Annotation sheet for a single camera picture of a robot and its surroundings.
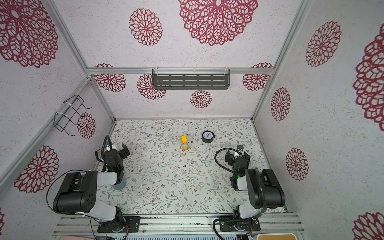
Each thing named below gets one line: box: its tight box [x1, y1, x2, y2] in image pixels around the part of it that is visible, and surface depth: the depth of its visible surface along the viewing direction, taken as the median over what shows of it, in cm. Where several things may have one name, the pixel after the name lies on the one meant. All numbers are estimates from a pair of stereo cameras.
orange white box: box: [256, 233, 298, 240], surface depth 67 cm
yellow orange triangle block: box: [180, 135, 188, 144], surface depth 95 cm
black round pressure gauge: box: [201, 130, 216, 143], surface depth 108 cm
